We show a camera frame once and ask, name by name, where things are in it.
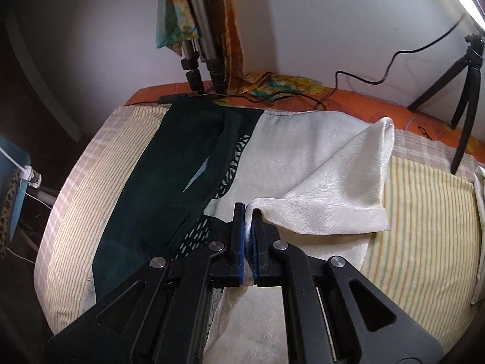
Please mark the striped checked bedsheet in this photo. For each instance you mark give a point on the striped checked bedsheet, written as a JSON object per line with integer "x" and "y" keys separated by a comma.
{"x": 416, "y": 216}

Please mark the orange-brown hanging cloth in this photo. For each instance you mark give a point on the orange-brown hanging cloth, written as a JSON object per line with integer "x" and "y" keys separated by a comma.
{"x": 232, "y": 26}

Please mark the leopard print cloth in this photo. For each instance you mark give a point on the leopard print cloth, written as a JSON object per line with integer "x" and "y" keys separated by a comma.
{"x": 7, "y": 204}

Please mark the yellow teal floral cloth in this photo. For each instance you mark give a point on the yellow teal floral cloth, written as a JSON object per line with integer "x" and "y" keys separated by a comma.
{"x": 282, "y": 85}

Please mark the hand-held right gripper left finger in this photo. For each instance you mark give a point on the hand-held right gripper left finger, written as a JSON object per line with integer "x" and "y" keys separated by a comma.
{"x": 239, "y": 244}

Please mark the white and green cloth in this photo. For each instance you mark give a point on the white and green cloth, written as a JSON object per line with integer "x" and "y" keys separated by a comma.
{"x": 303, "y": 151}

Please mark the tall silver tripod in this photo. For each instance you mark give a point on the tall silver tripod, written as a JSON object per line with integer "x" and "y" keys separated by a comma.
{"x": 204, "y": 26}

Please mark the blue board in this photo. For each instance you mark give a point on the blue board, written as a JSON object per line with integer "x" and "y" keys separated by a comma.
{"x": 17, "y": 151}

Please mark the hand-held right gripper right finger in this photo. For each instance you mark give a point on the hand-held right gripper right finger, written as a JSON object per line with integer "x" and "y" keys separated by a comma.
{"x": 254, "y": 259}

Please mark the small black tripod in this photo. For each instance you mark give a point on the small black tripod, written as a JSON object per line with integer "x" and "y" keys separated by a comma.
{"x": 466, "y": 98}

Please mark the orange floral bedsheet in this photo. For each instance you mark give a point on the orange floral bedsheet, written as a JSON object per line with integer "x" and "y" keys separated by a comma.
{"x": 360, "y": 104}

